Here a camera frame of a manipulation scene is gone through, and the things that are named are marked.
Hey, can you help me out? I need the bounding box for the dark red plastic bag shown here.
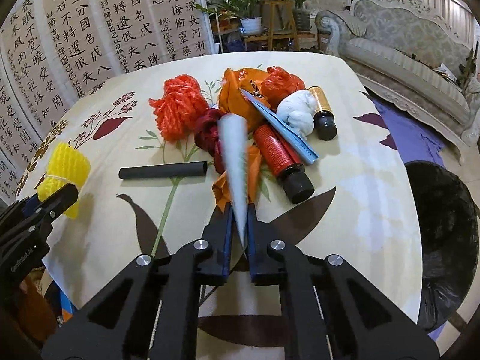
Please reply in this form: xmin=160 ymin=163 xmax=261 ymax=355
xmin=193 ymin=107 xmax=225 ymax=174

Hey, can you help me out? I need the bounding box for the wooden plant stand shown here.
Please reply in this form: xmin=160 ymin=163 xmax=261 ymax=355
xmin=243 ymin=0 xmax=317 ymax=51

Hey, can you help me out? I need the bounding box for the orange plastic bag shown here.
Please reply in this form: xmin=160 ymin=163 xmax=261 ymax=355
xmin=212 ymin=67 xmax=269 ymax=212

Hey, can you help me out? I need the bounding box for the plant in white pot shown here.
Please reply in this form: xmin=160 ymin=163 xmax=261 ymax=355
xmin=194 ymin=0 xmax=264 ymax=37

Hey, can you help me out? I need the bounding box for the black foam tube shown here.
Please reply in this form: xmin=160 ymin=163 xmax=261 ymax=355
xmin=118 ymin=161 xmax=208 ymax=180

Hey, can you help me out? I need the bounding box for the floral tablecloth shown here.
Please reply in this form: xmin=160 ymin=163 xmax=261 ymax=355
xmin=21 ymin=52 xmax=422 ymax=359

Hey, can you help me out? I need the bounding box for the white paper cone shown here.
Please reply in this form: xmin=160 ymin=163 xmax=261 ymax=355
xmin=219 ymin=113 xmax=248 ymax=249

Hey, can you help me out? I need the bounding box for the bright red plastic bag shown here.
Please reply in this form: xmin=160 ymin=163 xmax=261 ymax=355
xmin=260 ymin=67 xmax=306 ymax=110

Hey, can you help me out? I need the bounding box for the yellow foam fruit net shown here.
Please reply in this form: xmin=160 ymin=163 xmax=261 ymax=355
xmin=36 ymin=142 xmax=91 ymax=202

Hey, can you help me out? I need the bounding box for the white crumpled tissue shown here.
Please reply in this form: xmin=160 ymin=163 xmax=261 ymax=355
xmin=277 ymin=89 xmax=317 ymax=140

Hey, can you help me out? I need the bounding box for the black trash bag bin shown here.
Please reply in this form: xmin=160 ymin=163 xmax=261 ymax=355
xmin=405 ymin=161 xmax=479 ymax=333

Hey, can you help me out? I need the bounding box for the gold bottle black cap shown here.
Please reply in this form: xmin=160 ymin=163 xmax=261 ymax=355
xmin=307 ymin=86 xmax=337 ymax=141

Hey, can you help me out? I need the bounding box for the ornate grey white sofa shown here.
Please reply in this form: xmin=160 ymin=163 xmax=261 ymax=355
xmin=316 ymin=0 xmax=479 ymax=153

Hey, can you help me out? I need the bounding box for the red foam fruit net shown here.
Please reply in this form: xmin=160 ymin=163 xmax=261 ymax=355
xmin=148 ymin=74 xmax=209 ymax=142

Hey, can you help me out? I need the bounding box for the purple cloth on floor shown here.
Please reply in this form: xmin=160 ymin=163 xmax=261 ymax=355
xmin=370 ymin=94 xmax=445 ymax=167

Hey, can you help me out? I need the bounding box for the red bottle black cap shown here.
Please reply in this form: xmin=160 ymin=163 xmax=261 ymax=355
xmin=253 ymin=123 xmax=315 ymax=204

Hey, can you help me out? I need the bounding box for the calligraphy screen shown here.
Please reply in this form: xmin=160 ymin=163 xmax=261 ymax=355
xmin=1 ymin=0 xmax=214 ymax=203

